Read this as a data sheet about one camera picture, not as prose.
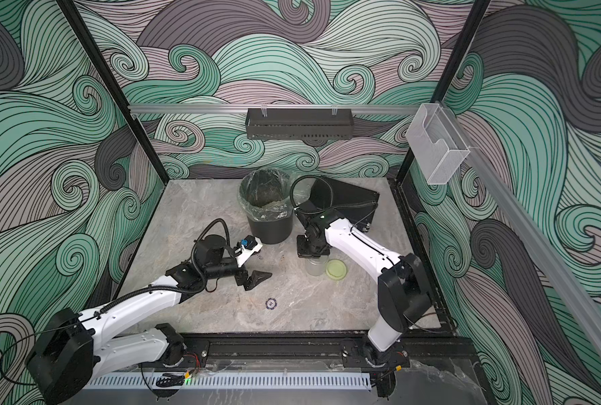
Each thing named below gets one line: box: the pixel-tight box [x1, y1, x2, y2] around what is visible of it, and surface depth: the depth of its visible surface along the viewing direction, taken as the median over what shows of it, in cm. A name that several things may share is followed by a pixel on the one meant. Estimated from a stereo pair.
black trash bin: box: [239, 168, 295, 245], surface depth 92 cm
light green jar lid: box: [325, 258, 349, 281], surface depth 92 cm
